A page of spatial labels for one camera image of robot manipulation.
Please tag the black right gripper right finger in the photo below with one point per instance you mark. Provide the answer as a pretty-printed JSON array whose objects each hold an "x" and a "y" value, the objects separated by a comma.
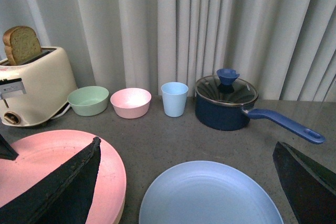
[{"x": 308, "y": 185}]

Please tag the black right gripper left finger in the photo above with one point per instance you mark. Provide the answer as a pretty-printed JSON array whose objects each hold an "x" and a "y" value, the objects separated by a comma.
[{"x": 63, "y": 196}]

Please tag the grey other arm gripper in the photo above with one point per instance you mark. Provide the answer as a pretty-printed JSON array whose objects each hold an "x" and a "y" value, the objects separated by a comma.
[{"x": 9, "y": 89}]

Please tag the pink plate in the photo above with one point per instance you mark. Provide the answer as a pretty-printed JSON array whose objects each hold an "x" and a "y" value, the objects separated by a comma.
[{"x": 42, "y": 153}]

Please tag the blue plate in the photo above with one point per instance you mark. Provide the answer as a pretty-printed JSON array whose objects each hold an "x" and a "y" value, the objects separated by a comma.
[{"x": 206, "y": 192}]

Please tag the cream plate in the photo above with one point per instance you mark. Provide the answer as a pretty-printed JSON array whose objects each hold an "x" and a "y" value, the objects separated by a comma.
[{"x": 118, "y": 217}]

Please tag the cream toaster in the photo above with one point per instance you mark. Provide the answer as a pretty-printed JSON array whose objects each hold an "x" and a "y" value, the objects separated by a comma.
[{"x": 48, "y": 81}]

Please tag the green bowl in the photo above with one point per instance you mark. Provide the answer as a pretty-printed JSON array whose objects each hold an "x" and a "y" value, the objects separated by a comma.
[{"x": 89, "y": 101}]

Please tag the brown bread slice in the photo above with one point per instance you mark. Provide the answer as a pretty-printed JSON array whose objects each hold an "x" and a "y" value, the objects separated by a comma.
[{"x": 21, "y": 45}]

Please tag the pink bowl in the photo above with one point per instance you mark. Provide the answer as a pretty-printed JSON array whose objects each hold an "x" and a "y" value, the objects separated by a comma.
[{"x": 131, "y": 103}]

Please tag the dark blue saucepan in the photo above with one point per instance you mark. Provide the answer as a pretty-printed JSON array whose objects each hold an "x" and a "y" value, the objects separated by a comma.
[{"x": 232, "y": 118}]

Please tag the glass pot lid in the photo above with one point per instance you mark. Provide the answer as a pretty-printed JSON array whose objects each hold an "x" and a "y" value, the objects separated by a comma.
[{"x": 226, "y": 88}]

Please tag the light blue cup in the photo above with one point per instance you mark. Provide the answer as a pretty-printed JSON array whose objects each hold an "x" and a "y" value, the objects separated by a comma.
[{"x": 174, "y": 95}]

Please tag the grey curtain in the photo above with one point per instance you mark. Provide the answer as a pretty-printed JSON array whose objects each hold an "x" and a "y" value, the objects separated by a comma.
[{"x": 285, "y": 48}]

